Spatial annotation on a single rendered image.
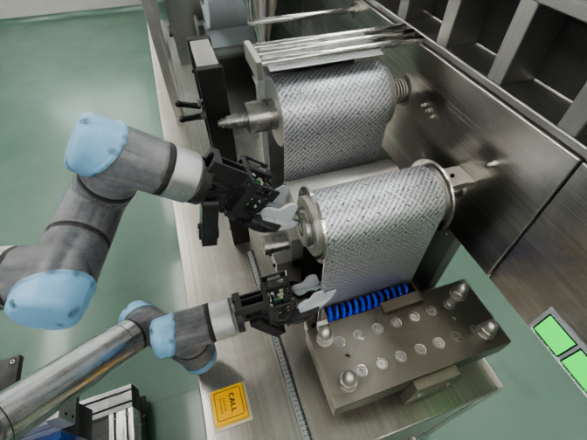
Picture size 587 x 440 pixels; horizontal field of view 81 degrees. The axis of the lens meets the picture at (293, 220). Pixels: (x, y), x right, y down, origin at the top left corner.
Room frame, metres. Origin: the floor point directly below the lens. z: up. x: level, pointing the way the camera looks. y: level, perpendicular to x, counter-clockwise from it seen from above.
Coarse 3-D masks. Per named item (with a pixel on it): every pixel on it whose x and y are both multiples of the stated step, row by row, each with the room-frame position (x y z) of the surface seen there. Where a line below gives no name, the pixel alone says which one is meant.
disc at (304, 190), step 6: (300, 192) 0.47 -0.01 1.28; (306, 192) 0.44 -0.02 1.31; (312, 198) 0.41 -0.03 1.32; (312, 204) 0.41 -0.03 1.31; (318, 204) 0.40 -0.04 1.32; (318, 210) 0.39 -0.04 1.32; (318, 216) 0.38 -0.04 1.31; (324, 228) 0.36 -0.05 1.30; (324, 234) 0.36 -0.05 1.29; (324, 240) 0.35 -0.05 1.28; (324, 246) 0.35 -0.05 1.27; (324, 252) 0.35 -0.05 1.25; (318, 258) 0.37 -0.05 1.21; (324, 258) 0.34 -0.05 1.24
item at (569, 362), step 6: (576, 354) 0.19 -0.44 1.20; (582, 354) 0.19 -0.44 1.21; (564, 360) 0.19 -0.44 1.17; (570, 360) 0.19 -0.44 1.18; (576, 360) 0.19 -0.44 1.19; (582, 360) 0.18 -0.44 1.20; (570, 366) 0.18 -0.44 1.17; (576, 366) 0.18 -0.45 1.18; (582, 366) 0.18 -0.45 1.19; (570, 372) 0.18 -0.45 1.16; (576, 372) 0.17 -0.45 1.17; (582, 372) 0.17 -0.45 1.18; (576, 378) 0.17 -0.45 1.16; (582, 378) 0.16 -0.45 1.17; (582, 384) 0.16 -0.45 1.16
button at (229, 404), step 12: (240, 384) 0.22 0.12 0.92; (216, 396) 0.20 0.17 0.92; (228, 396) 0.20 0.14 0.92; (240, 396) 0.20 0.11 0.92; (216, 408) 0.18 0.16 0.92; (228, 408) 0.18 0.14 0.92; (240, 408) 0.18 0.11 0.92; (216, 420) 0.15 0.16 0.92; (228, 420) 0.15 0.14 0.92; (240, 420) 0.16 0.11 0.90
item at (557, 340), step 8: (544, 320) 0.25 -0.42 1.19; (552, 320) 0.24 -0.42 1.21; (536, 328) 0.25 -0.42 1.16; (544, 328) 0.24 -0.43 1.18; (552, 328) 0.24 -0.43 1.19; (560, 328) 0.23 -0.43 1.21; (544, 336) 0.23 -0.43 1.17; (552, 336) 0.23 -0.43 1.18; (560, 336) 0.22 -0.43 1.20; (568, 336) 0.22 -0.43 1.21; (552, 344) 0.22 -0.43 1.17; (560, 344) 0.21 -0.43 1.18; (568, 344) 0.21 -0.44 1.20; (560, 352) 0.21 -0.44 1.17
